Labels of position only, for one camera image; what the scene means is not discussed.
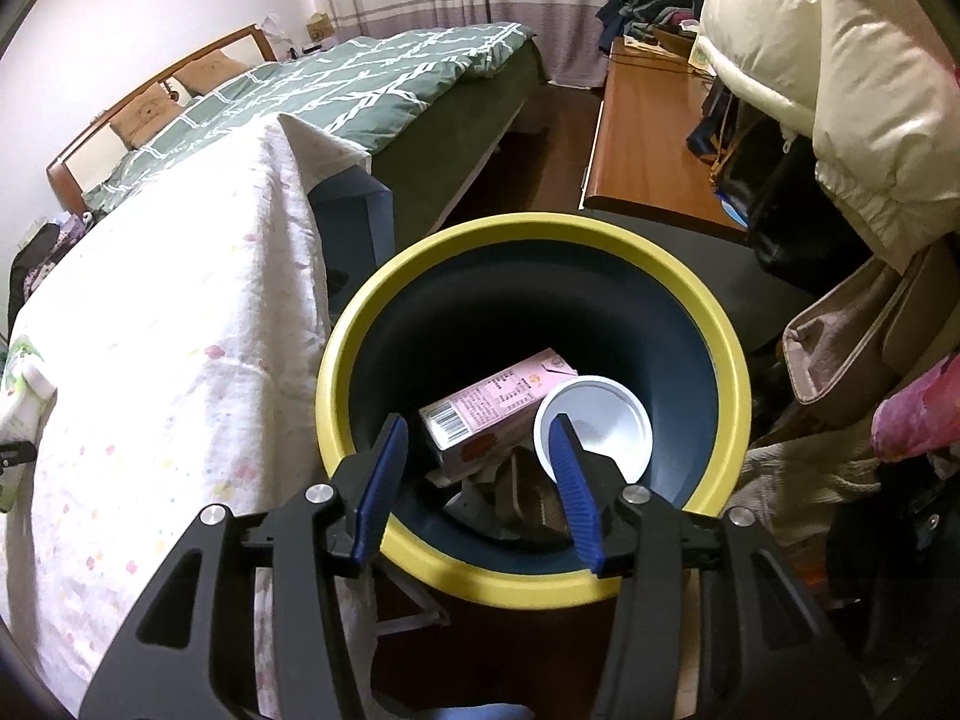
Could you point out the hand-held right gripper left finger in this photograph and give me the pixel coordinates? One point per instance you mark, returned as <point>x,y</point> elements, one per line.
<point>379,480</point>

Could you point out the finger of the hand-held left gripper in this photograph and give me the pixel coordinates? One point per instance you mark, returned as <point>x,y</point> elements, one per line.
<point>16,453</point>

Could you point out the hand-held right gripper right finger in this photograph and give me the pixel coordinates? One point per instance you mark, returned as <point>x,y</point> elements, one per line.
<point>574,480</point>

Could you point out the cream paper cup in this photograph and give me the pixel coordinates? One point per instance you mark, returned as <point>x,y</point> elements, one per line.
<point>600,420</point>

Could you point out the white bottle with green label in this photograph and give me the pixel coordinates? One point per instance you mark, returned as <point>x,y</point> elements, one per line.
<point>26,382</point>

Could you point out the pink drink carton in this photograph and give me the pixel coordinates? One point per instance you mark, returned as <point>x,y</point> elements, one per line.
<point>487,405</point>

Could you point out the dark bin with yellow rim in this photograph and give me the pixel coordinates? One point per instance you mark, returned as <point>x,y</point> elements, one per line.
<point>525,229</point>

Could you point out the white floral tablecloth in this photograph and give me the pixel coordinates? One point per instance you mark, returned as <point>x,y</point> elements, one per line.
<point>187,352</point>

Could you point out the pile of dark clothes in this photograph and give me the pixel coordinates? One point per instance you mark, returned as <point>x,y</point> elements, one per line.
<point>37,255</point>

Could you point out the cream knit cloth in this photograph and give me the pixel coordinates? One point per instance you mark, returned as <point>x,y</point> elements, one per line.
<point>810,487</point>

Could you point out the beige bag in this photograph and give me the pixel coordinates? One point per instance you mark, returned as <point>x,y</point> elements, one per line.
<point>840,337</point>

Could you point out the wooden bed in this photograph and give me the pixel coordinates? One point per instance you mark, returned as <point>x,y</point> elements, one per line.
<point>450,157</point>

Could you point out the black bag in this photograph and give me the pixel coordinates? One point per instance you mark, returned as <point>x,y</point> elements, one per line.
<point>787,225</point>

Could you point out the wooden desk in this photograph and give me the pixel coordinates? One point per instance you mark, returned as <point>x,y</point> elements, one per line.
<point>645,135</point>

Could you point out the pink cloth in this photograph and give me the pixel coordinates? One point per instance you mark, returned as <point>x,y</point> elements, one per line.
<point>922,412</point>

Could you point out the brown pillow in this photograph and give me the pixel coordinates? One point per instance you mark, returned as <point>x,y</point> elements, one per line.
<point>210,75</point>
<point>146,116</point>

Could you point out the green plaid duvet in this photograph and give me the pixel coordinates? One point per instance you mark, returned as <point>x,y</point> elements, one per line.
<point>337,82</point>

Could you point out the small cardboard box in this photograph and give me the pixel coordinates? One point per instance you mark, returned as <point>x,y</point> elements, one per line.
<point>320,28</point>

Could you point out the heap of clothes on desk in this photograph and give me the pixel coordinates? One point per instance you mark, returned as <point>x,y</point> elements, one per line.
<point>652,4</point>

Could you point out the cream puffer jacket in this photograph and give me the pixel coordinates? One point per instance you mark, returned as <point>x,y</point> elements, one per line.
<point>862,52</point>

